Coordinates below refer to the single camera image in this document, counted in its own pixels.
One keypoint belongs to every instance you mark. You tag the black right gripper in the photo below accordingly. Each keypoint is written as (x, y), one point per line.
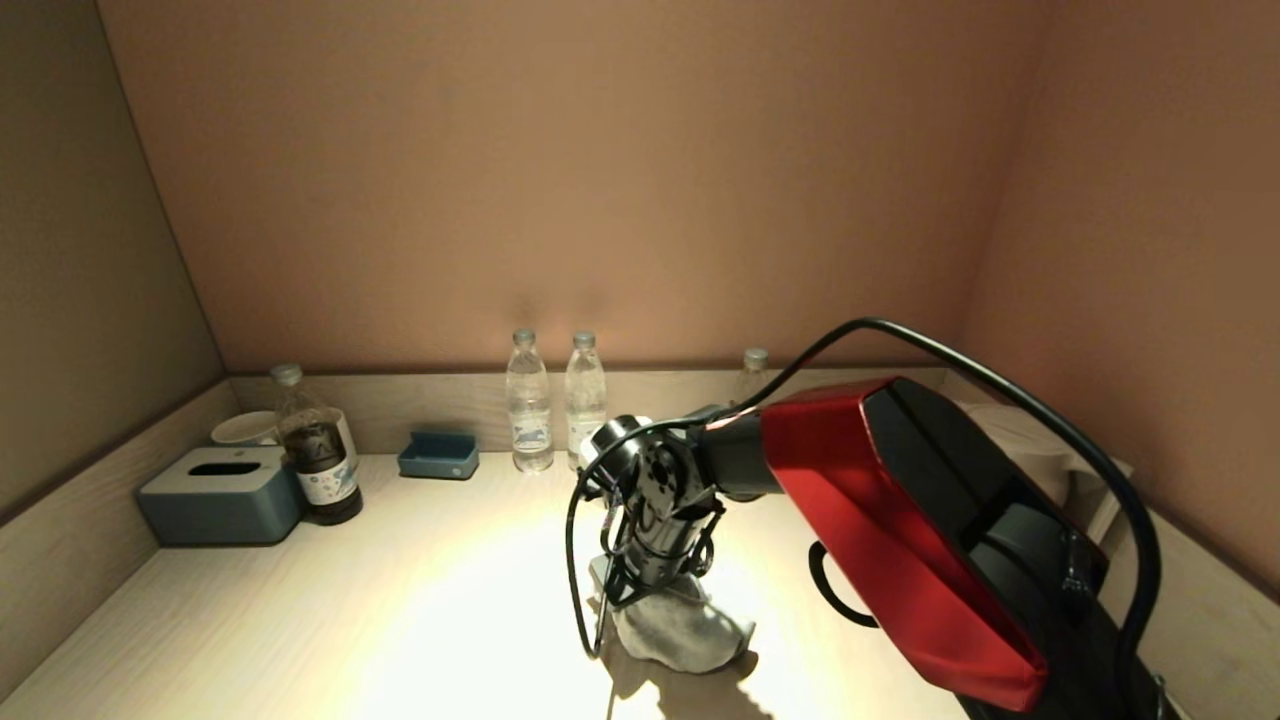
(665, 550)

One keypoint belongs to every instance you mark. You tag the light blue fluffy cloth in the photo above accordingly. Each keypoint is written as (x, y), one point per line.
(680, 635)

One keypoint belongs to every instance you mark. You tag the red black right robot arm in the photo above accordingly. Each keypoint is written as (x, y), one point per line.
(880, 480)

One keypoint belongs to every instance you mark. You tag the clear water bottle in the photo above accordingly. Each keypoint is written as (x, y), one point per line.
(529, 420)
(585, 400)

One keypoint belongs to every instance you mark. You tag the small blue tray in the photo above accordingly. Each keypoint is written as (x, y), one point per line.
(438, 462)

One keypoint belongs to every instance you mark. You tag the half-full dark drink bottle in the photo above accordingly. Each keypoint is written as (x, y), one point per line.
(756, 360)

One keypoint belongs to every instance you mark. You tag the fuller dark drink bottle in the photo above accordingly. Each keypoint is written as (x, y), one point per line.
(320, 460)

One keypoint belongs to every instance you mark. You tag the cream electric kettle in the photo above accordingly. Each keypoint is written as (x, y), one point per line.
(1030, 450)

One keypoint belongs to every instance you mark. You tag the white ceramic cup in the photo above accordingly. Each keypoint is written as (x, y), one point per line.
(245, 430)

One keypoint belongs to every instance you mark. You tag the blue grey tissue box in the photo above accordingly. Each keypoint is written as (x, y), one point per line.
(220, 505)

